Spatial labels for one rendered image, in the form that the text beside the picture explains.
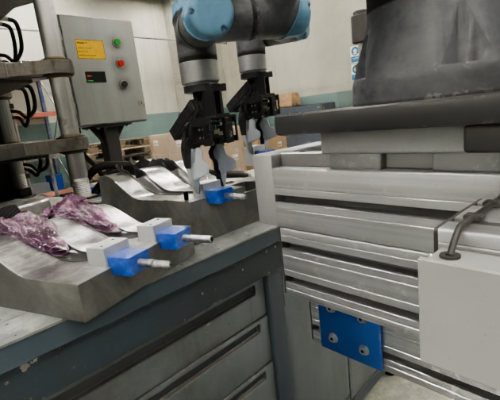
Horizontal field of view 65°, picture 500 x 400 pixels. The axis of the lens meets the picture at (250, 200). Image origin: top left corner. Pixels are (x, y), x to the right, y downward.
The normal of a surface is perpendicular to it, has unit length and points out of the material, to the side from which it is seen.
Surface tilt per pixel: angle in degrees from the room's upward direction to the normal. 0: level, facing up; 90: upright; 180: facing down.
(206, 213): 90
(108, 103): 90
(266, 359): 90
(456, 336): 90
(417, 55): 72
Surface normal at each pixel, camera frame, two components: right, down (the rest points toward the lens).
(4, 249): 0.29, -0.87
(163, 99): 0.73, 0.06
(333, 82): -0.68, 0.23
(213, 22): 0.30, 0.17
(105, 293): 0.89, 0.00
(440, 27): -0.36, -0.07
